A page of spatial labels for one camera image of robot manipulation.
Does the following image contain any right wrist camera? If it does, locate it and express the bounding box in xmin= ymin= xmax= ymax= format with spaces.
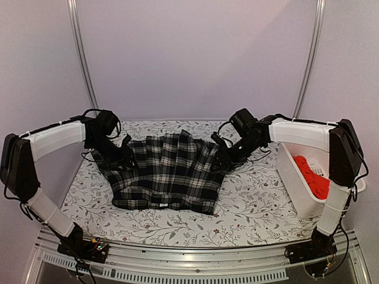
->
xmin=211 ymin=132 xmax=227 ymax=147

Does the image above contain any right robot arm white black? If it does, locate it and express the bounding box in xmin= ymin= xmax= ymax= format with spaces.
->
xmin=211 ymin=108 xmax=367 ymax=258

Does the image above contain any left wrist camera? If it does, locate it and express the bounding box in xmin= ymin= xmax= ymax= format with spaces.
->
xmin=120 ymin=134 xmax=131 ymax=148

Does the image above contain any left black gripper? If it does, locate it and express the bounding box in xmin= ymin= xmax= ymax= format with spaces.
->
xmin=86 ymin=135 xmax=139 ymax=172

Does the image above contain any right aluminium frame post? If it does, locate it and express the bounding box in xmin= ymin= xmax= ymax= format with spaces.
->
xmin=293 ymin=0 xmax=326 ymax=118

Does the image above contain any front aluminium rail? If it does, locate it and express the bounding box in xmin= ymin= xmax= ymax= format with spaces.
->
xmin=25 ymin=229 xmax=374 ymax=283

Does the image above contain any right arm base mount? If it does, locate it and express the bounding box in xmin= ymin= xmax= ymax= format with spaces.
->
xmin=284 ymin=237 xmax=337 ymax=264

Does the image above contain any red garment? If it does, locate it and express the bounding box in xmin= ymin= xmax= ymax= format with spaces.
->
xmin=293 ymin=156 xmax=330 ymax=200

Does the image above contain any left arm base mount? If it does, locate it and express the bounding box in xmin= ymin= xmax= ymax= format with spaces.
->
xmin=57 ymin=234 xmax=109 ymax=264

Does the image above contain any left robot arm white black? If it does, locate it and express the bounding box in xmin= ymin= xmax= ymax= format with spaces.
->
xmin=1 ymin=109 xmax=137 ymax=257

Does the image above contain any black white plaid skirt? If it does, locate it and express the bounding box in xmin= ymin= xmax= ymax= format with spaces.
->
xmin=91 ymin=130 xmax=227 ymax=215

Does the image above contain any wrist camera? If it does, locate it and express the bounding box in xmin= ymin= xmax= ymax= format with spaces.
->
xmin=211 ymin=132 xmax=227 ymax=147
xmin=120 ymin=134 xmax=131 ymax=148

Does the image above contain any floral patterned table cloth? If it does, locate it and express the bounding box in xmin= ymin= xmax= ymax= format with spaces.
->
xmin=60 ymin=120 xmax=332 ymax=248

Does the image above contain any left aluminium frame post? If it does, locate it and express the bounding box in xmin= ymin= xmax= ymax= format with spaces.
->
xmin=67 ymin=0 xmax=99 ymax=108

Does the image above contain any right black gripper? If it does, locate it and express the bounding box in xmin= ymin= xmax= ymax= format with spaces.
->
xmin=208 ymin=136 xmax=262 ymax=173

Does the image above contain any white plastic laundry bin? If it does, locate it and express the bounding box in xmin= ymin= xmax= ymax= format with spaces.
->
xmin=277 ymin=138 xmax=367 ymax=220

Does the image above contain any aluminium frame post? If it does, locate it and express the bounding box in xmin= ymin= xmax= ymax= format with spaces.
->
xmin=293 ymin=0 xmax=326 ymax=118
xmin=67 ymin=0 xmax=99 ymax=108

